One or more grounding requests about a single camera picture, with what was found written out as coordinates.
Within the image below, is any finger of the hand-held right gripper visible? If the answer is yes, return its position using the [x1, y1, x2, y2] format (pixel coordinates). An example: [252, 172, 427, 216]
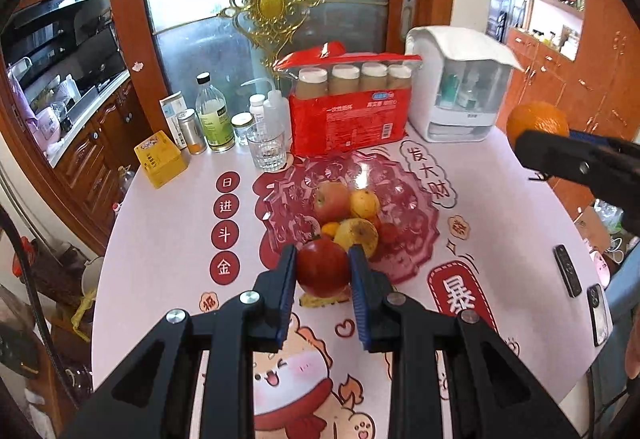
[515, 130, 640, 230]
[569, 131, 640, 158]

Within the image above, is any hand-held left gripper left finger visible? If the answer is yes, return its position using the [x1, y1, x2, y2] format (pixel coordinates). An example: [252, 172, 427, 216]
[60, 244, 298, 439]

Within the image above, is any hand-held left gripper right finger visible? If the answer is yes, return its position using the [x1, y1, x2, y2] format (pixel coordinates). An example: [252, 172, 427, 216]
[348, 244, 581, 439]

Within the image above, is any large orange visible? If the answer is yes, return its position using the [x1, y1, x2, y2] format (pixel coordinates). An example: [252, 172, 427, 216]
[506, 101, 571, 150]

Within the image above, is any dark red apple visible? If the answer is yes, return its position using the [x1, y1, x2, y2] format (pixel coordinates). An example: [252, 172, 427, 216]
[297, 238, 352, 298]

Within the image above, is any pale yellow apple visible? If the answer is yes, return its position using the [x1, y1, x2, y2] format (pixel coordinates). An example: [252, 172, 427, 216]
[334, 217, 380, 260]

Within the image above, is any small red fruit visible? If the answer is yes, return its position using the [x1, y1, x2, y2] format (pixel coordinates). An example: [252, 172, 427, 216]
[375, 218, 401, 245]

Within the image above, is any pink glass fruit bowl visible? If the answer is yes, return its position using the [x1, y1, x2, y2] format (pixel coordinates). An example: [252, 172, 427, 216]
[260, 151, 441, 285]

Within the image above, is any cardboard box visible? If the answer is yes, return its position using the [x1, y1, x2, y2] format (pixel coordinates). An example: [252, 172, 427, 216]
[575, 206, 626, 250]

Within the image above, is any small yellow pear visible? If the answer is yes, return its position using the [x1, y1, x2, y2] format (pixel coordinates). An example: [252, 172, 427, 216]
[348, 189, 381, 220]

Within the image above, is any red yellow apple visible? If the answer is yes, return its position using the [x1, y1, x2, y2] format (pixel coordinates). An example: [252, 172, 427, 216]
[312, 180, 352, 223]

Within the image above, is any black remote control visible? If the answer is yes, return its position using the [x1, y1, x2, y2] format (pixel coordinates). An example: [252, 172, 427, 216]
[552, 245, 583, 298]

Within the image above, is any white storage box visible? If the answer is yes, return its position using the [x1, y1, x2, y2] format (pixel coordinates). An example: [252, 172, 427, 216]
[404, 25, 523, 143]

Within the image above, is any clear drinking glass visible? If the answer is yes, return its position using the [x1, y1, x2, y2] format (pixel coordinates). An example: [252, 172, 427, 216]
[246, 121, 288, 172]

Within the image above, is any black phone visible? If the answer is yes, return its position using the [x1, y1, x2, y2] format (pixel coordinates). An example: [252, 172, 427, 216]
[586, 283, 612, 347]

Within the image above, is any red paper cup pack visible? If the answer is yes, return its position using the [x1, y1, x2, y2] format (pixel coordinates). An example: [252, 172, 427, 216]
[272, 40, 423, 157]

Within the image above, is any gold lid jar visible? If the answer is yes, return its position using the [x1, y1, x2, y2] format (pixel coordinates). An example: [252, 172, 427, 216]
[231, 112, 254, 144]

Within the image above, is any white squeeze bottle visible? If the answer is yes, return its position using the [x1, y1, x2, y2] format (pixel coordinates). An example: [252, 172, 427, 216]
[242, 78, 292, 140]

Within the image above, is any yellow tin box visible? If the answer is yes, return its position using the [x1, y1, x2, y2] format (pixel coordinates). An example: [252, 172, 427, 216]
[134, 130, 188, 190]

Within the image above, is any metal can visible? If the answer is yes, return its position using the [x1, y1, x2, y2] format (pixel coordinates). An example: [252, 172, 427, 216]
[177, 109, 207, 154]

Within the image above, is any green label glass bottle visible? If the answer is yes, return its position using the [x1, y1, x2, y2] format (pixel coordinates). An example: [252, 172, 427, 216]
[195, 72, 236, 153]

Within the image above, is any white carton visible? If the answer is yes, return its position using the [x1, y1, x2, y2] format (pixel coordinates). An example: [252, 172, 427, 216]
[160, 91, 188, 150]

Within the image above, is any black range hood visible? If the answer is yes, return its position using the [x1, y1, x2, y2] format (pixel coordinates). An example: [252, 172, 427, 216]
[0, 0, 116, 67]

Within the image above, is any silver door handle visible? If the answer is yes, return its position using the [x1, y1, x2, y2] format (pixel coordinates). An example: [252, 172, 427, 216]
[401, 0, 417, 40]

